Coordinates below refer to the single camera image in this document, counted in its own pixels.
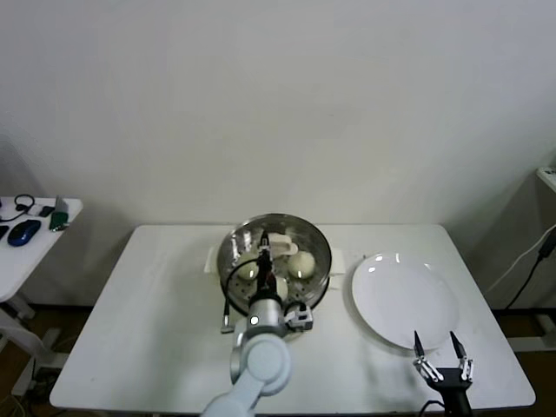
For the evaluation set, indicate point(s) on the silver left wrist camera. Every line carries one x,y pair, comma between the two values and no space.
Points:
299,319

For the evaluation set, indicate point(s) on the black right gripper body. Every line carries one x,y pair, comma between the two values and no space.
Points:
454,382

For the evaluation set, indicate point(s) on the black flat device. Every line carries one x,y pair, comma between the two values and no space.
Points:
3,232

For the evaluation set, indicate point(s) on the steel steamer basket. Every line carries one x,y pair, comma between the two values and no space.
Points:
319,295

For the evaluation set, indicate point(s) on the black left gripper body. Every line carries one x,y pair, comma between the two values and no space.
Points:
266,282

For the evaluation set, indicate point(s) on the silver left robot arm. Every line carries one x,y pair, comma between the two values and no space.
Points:
260,365

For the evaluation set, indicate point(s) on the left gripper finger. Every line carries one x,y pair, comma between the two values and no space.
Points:
269,248
262,243

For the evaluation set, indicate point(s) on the small black white device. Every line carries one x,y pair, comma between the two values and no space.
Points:
43,211

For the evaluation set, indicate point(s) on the green small box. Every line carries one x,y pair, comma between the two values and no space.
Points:
58,219

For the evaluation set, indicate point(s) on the blue computer mouse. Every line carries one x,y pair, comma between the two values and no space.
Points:
24,232

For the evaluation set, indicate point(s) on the white round plate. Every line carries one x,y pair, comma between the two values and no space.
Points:
404,299

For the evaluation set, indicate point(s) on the white desk base frame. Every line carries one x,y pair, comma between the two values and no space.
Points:
545,323

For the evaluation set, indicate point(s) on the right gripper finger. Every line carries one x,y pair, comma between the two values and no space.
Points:
467,367
420,347

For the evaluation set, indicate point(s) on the white side table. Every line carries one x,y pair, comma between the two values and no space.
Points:
26,260

